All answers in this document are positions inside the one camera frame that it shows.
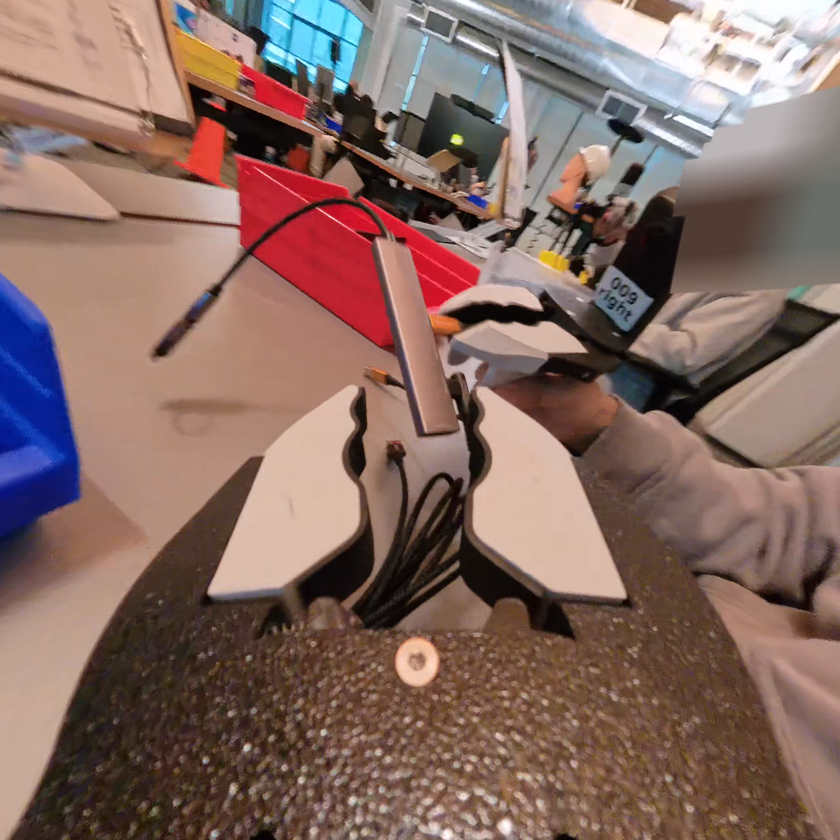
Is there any white board on stand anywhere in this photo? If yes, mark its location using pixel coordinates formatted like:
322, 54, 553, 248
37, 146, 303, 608
497, 39, 532, 224

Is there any white flat board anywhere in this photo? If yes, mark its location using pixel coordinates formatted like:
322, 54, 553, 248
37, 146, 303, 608
0, 154, 121, 223

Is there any grey USB hub with cable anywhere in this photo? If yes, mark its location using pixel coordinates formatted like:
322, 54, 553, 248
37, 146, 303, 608
151, 199, 462, 438

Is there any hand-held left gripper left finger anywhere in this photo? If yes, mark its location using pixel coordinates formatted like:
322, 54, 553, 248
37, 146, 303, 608
205, 385, 373, 605

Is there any row of red bins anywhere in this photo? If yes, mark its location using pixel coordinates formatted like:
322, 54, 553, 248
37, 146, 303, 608
239, 64, 310, 121

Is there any person's grey sweatshirt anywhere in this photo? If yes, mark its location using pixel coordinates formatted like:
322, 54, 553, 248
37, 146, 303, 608
626, 289, 840, 840

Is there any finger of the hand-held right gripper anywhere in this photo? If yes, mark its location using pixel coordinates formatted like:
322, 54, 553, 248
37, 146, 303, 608
437, 284, 553, 327
448, 322, 589, 389

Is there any person's right forearm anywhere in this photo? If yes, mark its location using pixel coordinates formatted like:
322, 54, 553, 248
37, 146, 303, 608
577, 394, 840, 614

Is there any red plastic bin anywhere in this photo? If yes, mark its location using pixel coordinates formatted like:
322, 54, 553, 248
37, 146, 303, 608
235, 156, 484, 349

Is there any wooden side table with papers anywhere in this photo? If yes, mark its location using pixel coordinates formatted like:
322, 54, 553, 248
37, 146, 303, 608
0, 0, 196, 143

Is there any mannequin head with white helmet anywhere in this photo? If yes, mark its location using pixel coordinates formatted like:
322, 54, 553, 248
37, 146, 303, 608
548, 144, 613, 211

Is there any blue plastic bin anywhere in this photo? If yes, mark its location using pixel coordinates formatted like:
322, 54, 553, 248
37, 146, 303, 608
0, 272, 81, 541

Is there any person's right hand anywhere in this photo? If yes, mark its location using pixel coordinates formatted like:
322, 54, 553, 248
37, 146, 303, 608
494, 376, 622, 456

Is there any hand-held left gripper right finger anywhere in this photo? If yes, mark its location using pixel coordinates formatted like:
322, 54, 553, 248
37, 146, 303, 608
461, 386, 629, 606

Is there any black braided cable bundle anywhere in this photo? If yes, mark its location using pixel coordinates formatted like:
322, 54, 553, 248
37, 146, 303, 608
354, 374, 472, 630

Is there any grey desk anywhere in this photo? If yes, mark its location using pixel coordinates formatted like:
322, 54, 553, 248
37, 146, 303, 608
0, 161, 487, 840

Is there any orange traffic cone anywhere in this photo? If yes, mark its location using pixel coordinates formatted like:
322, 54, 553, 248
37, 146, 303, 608
176, 117, 231, 190

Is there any yellow plastic bin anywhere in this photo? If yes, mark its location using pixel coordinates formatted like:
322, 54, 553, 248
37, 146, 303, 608
174, 29, 243, 91

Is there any black cable with orange plugs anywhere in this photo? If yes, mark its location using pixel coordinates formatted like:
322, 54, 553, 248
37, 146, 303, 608
364, 314, 462, 390

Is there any black computer monitor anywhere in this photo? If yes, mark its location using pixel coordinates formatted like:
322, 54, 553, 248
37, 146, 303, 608
419, 92, 511, 180

